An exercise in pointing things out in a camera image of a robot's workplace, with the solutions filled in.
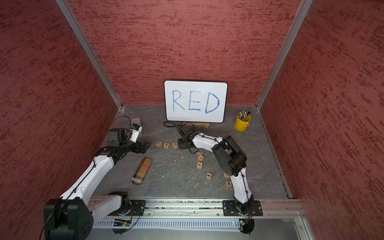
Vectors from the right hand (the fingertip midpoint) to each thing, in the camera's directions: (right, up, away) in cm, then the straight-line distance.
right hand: (183, 146), depth 97 cm
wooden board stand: (+16, +15, +6) cm, 22 cm away
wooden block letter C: (+11, -6, -8) cm, 15 cm away
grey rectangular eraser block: (-36, +17, +9) cm, 40 cm away
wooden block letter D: (-5, +1, -2) cm, 6 cm away
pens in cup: (+38, +21, -4) cm, 44 cm away
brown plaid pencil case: (-23, -12, -14) cm, 29 cm away
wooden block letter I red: (+16, -14, -14) cm, 26 cm away
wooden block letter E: (-11, +1, -2) cm, 11 cm away
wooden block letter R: (-16, +2, -2) cm, 16 cm away
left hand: (-23, +4, -13) cm, 26 cm away
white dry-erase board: (+15, +30, 0) cm, 33 cm away
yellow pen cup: (+40, +14, +4) cm, 43 cm away
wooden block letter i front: (+27, -17, -17) cm, 36 cm away
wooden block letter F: (+11, -10, -10) cm, 18 cm away
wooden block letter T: (+26, -15, -14) cm, 33 cm away
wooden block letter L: (+11, -3, -5) cm, 12 cm away
